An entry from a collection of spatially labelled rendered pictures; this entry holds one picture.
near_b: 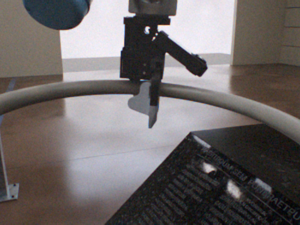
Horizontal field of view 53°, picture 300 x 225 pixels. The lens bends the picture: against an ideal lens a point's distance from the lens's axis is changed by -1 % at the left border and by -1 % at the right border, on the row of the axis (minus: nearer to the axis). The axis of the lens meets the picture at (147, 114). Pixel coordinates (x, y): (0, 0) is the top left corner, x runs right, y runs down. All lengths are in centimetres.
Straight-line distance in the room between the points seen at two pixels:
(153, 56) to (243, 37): 804
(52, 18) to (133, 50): 16
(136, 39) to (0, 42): 637
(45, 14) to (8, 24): 638
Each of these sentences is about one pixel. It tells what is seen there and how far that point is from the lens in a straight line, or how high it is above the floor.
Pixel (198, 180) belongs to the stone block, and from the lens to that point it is 58.
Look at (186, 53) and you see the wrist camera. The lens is 56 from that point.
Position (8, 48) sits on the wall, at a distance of 689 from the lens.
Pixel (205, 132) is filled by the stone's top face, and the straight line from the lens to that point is 67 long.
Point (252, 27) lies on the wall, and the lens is 874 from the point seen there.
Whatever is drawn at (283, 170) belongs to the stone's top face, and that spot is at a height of 82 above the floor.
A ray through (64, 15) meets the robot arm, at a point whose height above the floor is 106.
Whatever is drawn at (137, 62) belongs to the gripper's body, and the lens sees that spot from 57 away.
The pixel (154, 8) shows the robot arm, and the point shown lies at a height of 108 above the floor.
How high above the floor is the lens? 105
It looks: 17 degrees down
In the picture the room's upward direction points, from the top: straight up
